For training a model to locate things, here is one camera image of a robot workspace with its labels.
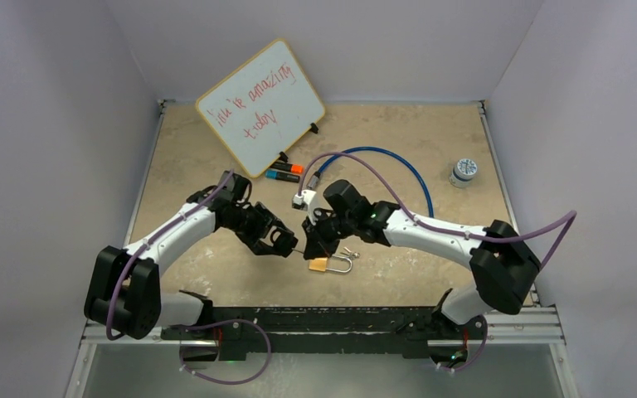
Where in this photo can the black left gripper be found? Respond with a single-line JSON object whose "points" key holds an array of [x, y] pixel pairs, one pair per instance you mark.
{"points": [[265, 223]]}

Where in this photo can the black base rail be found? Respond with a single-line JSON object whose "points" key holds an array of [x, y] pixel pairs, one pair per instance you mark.
{"points": [[419, 332]]}

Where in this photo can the aluminium frame rail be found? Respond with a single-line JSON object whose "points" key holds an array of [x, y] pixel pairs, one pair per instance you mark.
{"points": [[533, 325]]}

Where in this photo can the white dry-erase board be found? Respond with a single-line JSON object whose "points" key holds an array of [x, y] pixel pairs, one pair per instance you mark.
{"points": [[262, 108]]}

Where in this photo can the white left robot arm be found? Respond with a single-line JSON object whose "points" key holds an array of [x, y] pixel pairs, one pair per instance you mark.
{"points": [[125, 294]]}

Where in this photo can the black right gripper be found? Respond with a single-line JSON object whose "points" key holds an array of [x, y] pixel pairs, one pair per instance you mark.
{"points": [[318, 245]]}

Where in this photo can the silver key bunch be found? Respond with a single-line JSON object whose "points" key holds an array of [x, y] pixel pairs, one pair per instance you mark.
{"points": [[350, 253]]}

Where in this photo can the brass padlock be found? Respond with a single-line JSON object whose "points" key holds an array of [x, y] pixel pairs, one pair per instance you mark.
{"points": [[335, 264]]}

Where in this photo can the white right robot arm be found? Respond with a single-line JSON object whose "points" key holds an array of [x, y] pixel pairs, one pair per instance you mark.
{"points": [[502, 265]]}

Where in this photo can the blue-capped black marker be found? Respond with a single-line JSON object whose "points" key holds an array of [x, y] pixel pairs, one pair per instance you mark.
{"points": [[282, 176]]}

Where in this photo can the orange-capped black marker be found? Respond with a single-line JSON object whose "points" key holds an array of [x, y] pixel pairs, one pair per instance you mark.
{"points": [[287, 167]]}

